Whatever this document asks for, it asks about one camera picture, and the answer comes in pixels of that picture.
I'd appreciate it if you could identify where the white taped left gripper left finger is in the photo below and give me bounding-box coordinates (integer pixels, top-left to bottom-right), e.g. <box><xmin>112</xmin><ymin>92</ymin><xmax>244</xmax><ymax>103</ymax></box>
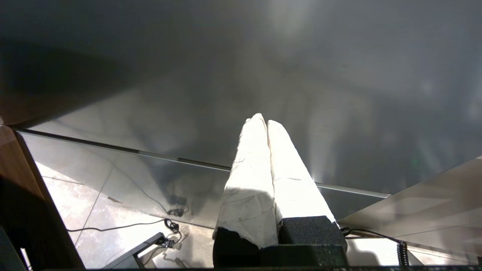
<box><xmin>213</xmin><ymin>113</ymin><xmax>279</xmax><ymax>268</ymax></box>

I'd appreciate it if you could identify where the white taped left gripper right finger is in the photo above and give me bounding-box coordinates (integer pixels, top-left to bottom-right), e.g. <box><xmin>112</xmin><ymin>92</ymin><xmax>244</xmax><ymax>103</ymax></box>
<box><xmin>267</xmin><ymin>120</ymin><xmax>348</xmax><ymax>250</ymax></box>

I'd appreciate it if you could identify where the black metal stand leg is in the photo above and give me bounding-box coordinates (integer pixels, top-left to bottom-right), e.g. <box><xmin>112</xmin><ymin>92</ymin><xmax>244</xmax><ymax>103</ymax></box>
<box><xmin>104</xmin><ymin>232</ymin><xmax>167</xmax><ymax>269</ymax></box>

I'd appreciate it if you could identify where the grey glossy appliance door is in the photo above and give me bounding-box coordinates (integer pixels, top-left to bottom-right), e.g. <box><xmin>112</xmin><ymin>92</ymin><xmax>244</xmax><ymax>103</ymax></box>
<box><xmin>0</xmin><ymin>0</ymin><xmax>482</xmax><ymax>197</ymax></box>

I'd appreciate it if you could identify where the brown wooden furniture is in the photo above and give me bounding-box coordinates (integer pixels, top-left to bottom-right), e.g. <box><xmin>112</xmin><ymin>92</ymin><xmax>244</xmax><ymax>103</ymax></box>
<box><xmin>0</xmin><ymin>120</ymin><xmax>88</xmax><ymax>270</ymax></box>

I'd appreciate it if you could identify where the thin black floor cable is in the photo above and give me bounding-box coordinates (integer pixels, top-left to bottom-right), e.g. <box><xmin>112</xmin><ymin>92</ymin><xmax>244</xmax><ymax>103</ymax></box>
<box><xmin>68</xmin><ymin>218</ymin><xmax>182</xmax><ymax>250</ymax></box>

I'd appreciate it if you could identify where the coiled black cable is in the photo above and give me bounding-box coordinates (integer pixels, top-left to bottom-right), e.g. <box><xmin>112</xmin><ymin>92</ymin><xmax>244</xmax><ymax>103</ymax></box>
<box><xmin>341</xmin><ymin>227</ymin><xmax>410</xmax><ymax>268</ymax></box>

